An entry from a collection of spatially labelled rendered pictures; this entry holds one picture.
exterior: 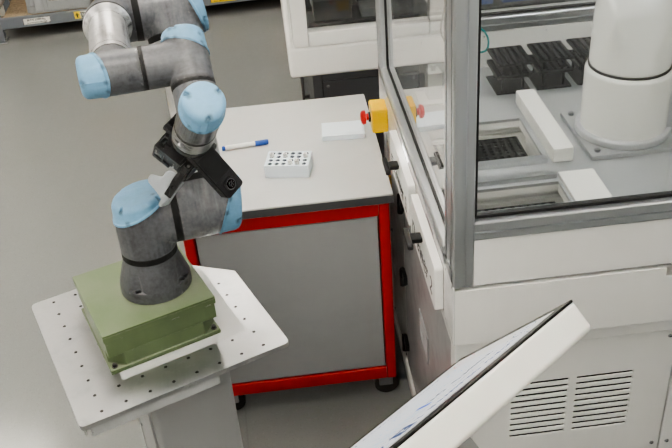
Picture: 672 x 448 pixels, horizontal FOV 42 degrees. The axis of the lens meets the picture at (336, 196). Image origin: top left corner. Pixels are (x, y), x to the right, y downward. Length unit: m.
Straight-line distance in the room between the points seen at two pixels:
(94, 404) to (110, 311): 0.19
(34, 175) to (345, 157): 2.14
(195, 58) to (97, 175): 2.73
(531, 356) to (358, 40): 1.82
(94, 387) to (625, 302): 1.08
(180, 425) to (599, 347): 0.93
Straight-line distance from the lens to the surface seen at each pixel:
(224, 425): 2.12
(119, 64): 1.49
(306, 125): 2.68
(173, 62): 1.49
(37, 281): 3.58
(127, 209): 1.78
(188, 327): 1.89
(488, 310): 1.74
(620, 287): 1.80
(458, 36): 1.43
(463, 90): 1.48
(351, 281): 2.48
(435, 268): 1.77
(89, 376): 1.91
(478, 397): 1.14
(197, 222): 1.79
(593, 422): 2.06
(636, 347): 1.94
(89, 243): 3.71
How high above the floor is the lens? 2.00
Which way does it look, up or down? 32 degrees down
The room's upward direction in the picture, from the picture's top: 5 degrees counter-clockwise
